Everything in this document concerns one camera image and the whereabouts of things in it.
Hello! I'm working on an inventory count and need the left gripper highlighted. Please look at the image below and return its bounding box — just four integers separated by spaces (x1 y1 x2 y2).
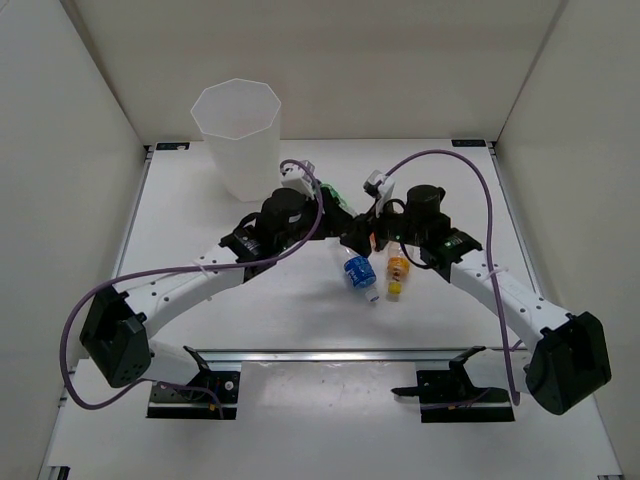
275 186 352 252

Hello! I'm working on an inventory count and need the clear bottle blue label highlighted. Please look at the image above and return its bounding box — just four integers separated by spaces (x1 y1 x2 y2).
339 244 380 303

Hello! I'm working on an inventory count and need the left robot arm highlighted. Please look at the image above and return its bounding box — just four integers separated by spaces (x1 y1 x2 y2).
80 187 355 400

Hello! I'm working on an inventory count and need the clear bottle yellow cap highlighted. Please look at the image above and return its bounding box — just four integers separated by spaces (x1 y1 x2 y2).
386 242 412 302

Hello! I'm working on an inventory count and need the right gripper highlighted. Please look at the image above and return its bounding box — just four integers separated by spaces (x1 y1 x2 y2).
342 197 427 257

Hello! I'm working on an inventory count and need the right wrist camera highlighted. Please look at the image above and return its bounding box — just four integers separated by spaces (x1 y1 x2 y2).
363 170 395 217

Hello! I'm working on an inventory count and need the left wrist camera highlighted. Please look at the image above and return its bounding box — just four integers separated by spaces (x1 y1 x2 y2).
280 160 316 199

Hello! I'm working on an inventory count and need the green plastic bottle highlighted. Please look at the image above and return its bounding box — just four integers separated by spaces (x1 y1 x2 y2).
321 183 350 211

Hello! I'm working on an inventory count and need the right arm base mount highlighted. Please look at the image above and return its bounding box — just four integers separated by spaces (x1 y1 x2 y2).
391 346 515 424

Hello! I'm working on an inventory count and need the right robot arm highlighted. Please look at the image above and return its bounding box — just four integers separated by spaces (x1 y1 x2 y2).
341 176 612 415

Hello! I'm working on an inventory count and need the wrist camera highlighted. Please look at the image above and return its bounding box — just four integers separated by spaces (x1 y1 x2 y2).
280 160 316 199
363 170 395 217

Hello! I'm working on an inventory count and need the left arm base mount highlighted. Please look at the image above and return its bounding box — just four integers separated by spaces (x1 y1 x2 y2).
144 345 241 421

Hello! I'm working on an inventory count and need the white plastic bin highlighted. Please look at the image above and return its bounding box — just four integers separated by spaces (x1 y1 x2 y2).
191 78 281 202

